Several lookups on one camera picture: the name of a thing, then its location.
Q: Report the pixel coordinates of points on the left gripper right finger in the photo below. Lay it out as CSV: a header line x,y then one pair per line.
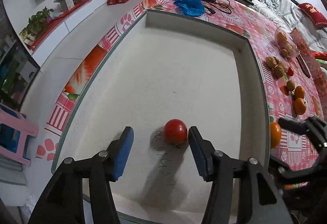
x,y
258,201

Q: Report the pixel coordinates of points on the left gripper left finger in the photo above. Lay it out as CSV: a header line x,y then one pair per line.
x,y
62,199

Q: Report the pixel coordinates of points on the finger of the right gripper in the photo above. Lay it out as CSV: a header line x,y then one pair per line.
x,y
313,127
303,190

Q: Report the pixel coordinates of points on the orange mandarin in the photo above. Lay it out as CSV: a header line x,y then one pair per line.
x,y
299,92
300,106
275,134

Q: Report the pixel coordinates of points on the red cherry tomato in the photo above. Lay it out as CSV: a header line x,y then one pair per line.
x,y
290,72
175,132

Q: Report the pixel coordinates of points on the strawberry pattern tablecloth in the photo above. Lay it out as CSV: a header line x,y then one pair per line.
x,y
243,21

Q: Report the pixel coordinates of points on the green-yellow kiwi fruit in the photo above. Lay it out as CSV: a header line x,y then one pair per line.
x,y
290,85
278,71

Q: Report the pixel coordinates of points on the red cherry tomato on table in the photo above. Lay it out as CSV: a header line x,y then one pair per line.
x,y
290,72

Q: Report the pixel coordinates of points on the black smartphone red case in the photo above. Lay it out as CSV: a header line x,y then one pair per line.
x,y
303,66

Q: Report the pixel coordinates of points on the green-yellow fruit beside bowl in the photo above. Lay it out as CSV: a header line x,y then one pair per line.
x,y
284,53

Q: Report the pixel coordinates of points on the glass fruit bowl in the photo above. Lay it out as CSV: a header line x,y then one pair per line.
x,y
285,42

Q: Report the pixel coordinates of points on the pink plastic stool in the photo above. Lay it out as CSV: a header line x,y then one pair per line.
x,y
15,130

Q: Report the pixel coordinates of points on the red embroidered cushion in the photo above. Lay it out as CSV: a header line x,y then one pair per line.
x,y
314,14

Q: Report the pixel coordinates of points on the grey quilted sofa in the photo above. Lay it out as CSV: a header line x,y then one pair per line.
x,y
287,16

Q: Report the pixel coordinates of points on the white tray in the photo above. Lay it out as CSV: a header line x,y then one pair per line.
x,y
168,66

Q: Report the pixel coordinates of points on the blue plastic glove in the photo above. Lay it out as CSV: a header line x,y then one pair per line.
x,y
191,8

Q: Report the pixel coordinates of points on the potted green plant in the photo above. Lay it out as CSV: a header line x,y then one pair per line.
x,y
37,24

